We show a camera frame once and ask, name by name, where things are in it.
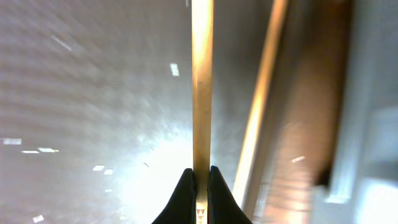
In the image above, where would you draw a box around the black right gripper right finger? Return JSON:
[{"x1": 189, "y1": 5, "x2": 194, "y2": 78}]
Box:
[{"x1": 208, "y1": 166, "x2": 252, "y2": 224}]

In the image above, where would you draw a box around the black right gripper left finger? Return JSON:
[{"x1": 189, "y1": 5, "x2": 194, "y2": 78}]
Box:
[{"x1": 152, "y1": 168, "x2": 197, "y2": 224}]

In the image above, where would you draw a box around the wooden chopstick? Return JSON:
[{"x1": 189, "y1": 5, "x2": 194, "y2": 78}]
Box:
[
  {"x1": 190, "y1": 0, "x2": 215, "y2": 224},
  {"x1": 233, "y1": 0, "x2": 289, "y2": 208}
]

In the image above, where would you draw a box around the grey dishwasher rack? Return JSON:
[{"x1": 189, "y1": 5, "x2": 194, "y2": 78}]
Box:
[{"x1": 310, "y1": 0, "x2": 397, "y2": 224}]

